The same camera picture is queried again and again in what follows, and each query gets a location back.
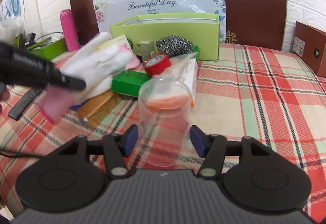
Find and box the golden brown cosmetic box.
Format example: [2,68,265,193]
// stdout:
[76,90,123,128]

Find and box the clear plastic cup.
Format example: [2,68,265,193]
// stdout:
[136,77,192,168]

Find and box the white orange long box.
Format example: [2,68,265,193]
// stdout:
[152,57,199,108]

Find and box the white and pink glove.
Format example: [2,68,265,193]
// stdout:
[38,32,140,124]

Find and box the red tape roll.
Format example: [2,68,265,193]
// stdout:
[144,54,172,77]

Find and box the steel wool scrubber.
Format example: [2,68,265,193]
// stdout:
[155,35,194,58]

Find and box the green tissue box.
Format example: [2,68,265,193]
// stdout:
[26,38,67,61]

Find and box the black remote control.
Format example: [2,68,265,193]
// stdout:
[8,88,43,121]

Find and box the pink thermos bottle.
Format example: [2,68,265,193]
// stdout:
[60,9,81,52]

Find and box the plaid bed sheet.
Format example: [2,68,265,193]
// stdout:
[1,44,325,222]

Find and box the small olive green box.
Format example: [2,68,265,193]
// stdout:
[139,41,156,62]

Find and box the yellow green flat package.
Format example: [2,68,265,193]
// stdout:
[97,35,132,52]

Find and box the light green storage box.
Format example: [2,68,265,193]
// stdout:
[110,13,220,61]

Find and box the brown cardboard box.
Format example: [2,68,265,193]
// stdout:
[292,21,326,77]

